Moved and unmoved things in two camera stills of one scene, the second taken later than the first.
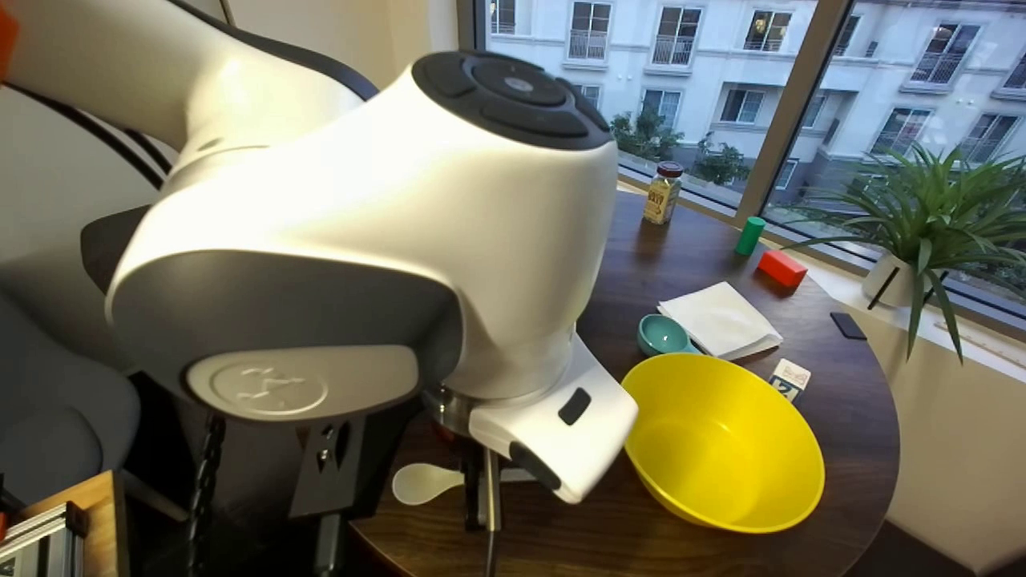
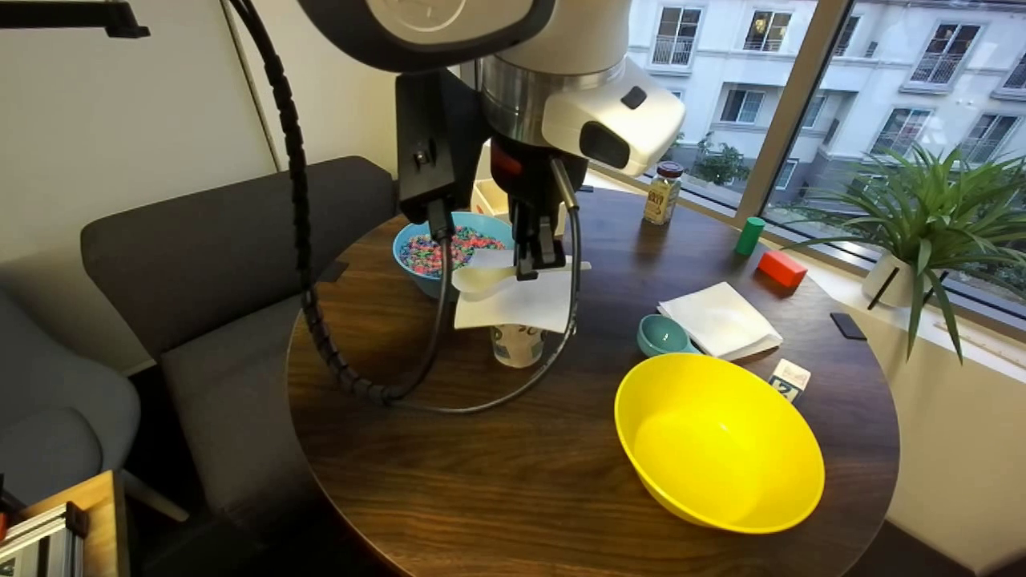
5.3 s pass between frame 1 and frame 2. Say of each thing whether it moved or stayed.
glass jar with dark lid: stayed
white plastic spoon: moved
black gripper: moved
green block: stayed
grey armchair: stayed
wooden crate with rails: stayed
